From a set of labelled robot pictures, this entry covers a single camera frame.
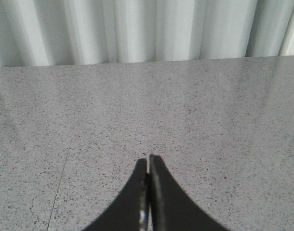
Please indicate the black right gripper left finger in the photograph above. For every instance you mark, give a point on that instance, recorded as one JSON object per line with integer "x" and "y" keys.
{"x": 129, "y": 211}

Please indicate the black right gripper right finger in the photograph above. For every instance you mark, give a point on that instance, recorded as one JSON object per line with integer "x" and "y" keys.
{"x": 171, "y": 208}

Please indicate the pale green curtain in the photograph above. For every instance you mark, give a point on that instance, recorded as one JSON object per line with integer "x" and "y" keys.
{"x": 58, "y": 32}

